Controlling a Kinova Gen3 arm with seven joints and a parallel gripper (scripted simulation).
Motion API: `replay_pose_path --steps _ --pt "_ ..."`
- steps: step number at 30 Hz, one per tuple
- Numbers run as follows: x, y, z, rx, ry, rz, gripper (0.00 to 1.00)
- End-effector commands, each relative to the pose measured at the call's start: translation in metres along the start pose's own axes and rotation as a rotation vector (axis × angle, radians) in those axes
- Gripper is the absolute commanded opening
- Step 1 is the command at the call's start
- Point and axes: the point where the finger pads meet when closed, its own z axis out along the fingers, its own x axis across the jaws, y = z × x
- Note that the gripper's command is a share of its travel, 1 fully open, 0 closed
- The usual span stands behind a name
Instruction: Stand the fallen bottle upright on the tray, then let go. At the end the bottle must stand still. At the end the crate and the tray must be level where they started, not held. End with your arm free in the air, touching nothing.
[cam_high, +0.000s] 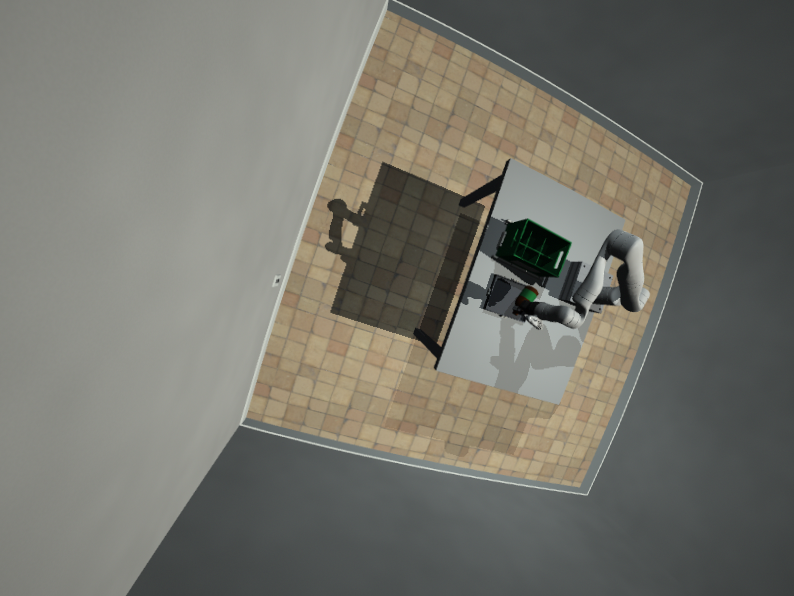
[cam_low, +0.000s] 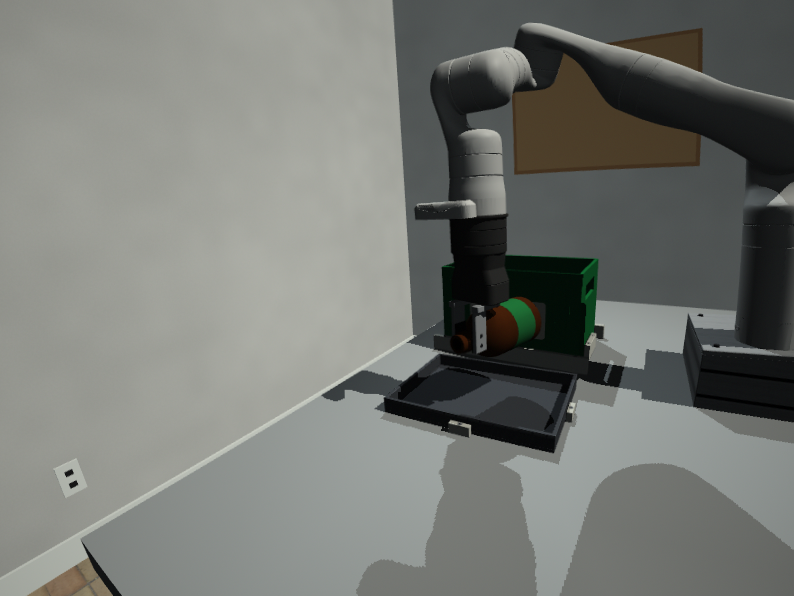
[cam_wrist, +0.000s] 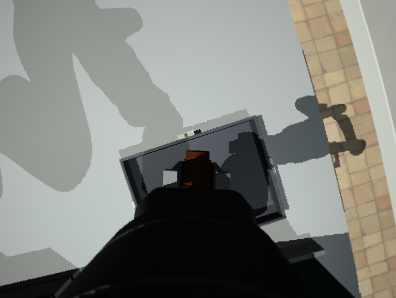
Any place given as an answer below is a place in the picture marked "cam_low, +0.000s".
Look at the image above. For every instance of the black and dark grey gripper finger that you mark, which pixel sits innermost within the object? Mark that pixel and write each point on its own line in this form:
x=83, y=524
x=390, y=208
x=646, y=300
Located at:
x=479, y=342
x=458, y=315

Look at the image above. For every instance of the dark green crate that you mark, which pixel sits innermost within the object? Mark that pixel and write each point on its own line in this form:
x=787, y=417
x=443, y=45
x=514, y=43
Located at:
x=557, y=286

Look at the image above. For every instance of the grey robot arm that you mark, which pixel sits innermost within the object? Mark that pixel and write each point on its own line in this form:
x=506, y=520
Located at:
x=757, y=126

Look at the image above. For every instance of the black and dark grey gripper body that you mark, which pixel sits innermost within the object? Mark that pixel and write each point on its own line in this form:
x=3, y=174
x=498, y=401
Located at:
x=478, y=243

